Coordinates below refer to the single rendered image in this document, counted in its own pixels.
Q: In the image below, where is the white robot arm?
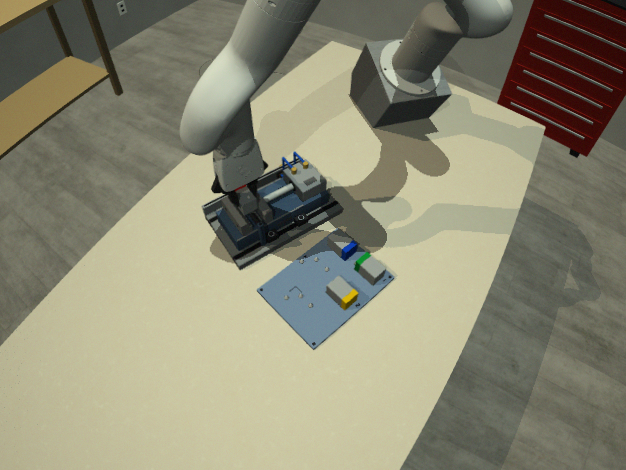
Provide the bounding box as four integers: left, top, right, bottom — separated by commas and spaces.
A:
180, 0, 513, 155

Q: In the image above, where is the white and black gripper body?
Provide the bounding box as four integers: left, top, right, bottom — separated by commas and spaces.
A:
213, 138, 264, 192

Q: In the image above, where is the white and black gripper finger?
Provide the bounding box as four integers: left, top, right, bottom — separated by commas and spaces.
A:
211, 175, 240, 207
247, 160, 268, 197

